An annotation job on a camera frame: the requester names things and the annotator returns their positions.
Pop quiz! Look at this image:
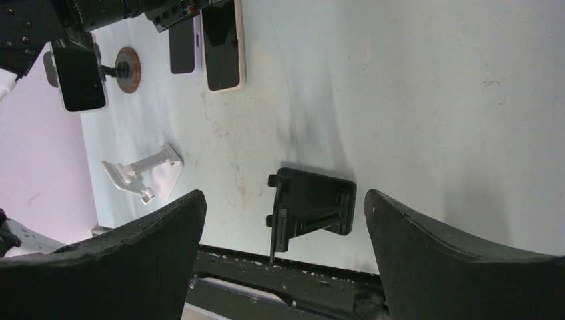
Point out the black folding phone stand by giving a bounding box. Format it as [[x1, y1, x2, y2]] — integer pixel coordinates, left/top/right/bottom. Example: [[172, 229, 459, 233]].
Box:
[[265, 167, 357, 265]]

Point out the phone with white case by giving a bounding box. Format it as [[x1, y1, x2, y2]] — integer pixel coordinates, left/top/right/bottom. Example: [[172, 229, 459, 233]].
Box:
[[51, 42, 107, 113]]

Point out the white folding phone stand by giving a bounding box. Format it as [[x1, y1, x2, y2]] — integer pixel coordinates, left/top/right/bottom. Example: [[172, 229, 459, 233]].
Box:
[[101, 143, 183, 205]]

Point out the phone with lilac case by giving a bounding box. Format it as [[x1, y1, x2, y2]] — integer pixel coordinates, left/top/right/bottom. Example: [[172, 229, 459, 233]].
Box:
[[169, 15, 202, 75]]

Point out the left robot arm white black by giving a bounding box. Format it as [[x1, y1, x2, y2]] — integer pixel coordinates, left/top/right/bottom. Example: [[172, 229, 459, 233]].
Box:
[[1, 0, 214, 97]]

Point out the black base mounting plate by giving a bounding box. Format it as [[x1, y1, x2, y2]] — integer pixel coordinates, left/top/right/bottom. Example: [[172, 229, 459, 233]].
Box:
[[185, 245, 390, 319]]

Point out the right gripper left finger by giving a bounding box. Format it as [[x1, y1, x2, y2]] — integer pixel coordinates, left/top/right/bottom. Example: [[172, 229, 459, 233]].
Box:
[[1, 190, 207, 319]]

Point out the phone with cream case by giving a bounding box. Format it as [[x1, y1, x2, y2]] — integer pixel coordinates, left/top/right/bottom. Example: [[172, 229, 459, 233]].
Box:
[[201, 1, 247, 93]]

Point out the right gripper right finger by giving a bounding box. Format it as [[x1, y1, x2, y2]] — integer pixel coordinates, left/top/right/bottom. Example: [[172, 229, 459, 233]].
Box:
[[364, 189, 564, 319]]

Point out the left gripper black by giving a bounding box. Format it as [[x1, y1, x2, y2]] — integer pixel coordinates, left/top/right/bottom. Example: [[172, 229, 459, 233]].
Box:
[[143, 0, 225, 33]]

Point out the grey stand wooden round base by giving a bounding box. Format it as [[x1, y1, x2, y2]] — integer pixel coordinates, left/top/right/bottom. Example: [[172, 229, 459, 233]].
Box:
[[43, 47, 141, 94]]

